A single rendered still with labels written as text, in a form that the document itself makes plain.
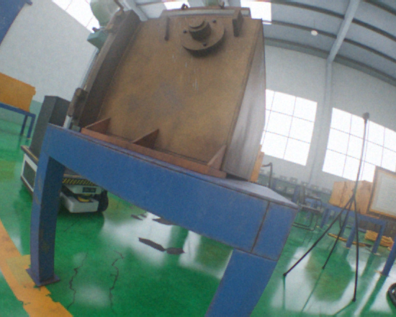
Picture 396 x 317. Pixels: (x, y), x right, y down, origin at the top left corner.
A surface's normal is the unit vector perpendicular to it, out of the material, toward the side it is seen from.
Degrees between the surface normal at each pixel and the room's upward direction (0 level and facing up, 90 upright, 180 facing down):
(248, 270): 90
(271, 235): 90
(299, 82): 90
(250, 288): 90
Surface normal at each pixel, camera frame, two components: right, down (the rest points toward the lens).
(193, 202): -0.32, -0.13
